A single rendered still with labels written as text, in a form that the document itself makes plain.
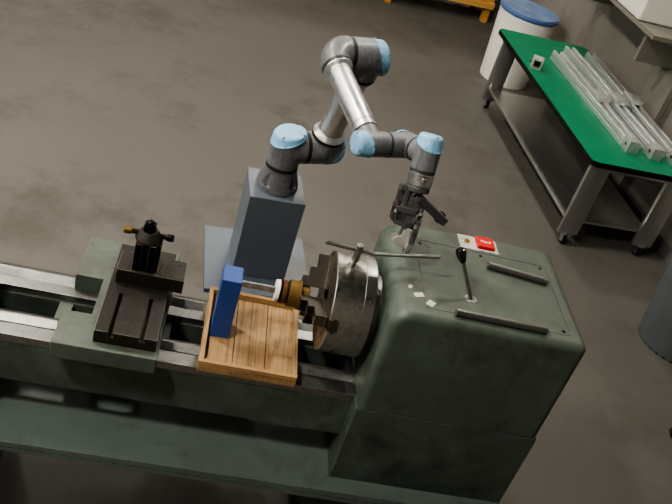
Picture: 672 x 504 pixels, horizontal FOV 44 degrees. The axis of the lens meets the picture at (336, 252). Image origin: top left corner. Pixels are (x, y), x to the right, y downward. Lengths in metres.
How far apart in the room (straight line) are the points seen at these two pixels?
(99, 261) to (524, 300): 1.35
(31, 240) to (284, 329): 1.97
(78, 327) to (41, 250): 1.82
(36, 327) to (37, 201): 2.11
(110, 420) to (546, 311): 1.41
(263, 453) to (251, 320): 0.44
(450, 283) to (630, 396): 2.33
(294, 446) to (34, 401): 0.85
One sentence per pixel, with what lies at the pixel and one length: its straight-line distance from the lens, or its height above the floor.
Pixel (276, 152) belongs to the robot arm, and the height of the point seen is 1.26.
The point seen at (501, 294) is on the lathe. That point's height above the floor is 1.26.
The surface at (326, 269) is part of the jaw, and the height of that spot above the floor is 1.16.
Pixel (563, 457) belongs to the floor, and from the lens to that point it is 4.12.
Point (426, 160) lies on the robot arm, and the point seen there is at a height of 1.60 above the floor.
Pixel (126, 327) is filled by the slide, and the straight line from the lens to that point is 2.47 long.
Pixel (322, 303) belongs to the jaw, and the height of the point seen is 1.11.
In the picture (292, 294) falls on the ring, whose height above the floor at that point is 1.10.
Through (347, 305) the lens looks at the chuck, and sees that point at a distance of 2.42.
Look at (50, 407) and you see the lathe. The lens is 2.83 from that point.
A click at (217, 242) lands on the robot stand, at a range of 3.25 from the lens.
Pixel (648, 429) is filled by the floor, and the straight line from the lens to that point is 4.57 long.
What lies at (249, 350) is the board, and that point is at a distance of 2.61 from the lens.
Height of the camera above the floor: 2.62
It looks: 34 degrees down
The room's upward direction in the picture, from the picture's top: 18 degrees clockwise
